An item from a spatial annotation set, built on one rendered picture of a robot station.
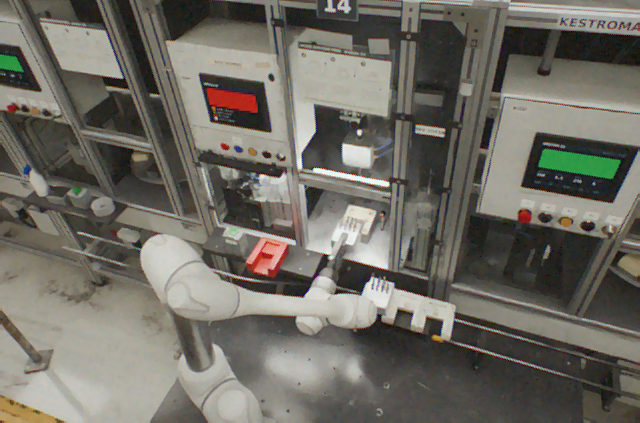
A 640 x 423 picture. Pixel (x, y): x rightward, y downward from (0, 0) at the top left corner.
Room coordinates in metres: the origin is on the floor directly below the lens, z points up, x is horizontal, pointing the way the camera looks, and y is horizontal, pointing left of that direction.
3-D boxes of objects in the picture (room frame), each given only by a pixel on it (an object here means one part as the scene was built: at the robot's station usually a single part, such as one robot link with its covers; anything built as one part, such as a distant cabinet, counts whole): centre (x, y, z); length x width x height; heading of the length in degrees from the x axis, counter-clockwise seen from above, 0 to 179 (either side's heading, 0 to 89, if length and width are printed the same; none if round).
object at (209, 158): (1.45, 0.33, 1.37); 0.36 x 0.04 x 0.04; 67
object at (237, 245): (1.41, 0.41, 0.97); 0.08 x 0.08 x 0.12; 67
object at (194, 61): (1.58, 0.28, 1.60); 0.42 x 0.29 x 0.46; 67
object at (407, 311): (1.08, -0.29, 0.84); 0.36 x 0.14 x 0.10; 67
